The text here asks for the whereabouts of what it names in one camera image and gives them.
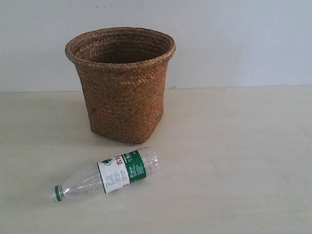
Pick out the clear plastic water bottle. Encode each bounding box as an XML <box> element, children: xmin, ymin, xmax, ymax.
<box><xmin>50</xmin><ymin>147</ymin><xmax>159</xmax><ymax>202</ymax></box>

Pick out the brown woven basket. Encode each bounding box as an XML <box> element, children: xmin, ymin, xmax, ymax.
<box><xmin>65</xmin><ymin>27</ymin><xmax>176</xmax><ymax>144</ymax></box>

